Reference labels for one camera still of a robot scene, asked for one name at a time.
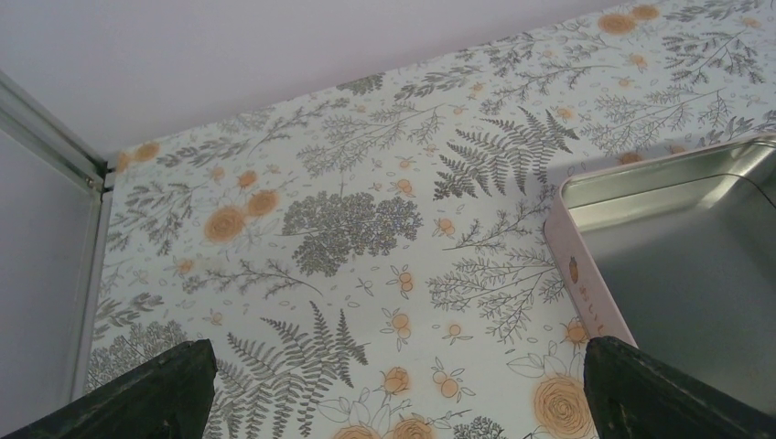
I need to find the left aluminium corner post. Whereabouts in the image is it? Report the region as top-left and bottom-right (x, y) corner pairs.
(1, 72), (112, 193)

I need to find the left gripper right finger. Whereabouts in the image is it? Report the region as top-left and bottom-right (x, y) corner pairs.
(584, 337), (775, 438)

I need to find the floral patterned table mat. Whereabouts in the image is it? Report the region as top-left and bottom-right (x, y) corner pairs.
(86, 1), (775, 438)

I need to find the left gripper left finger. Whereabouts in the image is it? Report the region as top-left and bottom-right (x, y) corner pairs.
(7, 339), (218, 438)

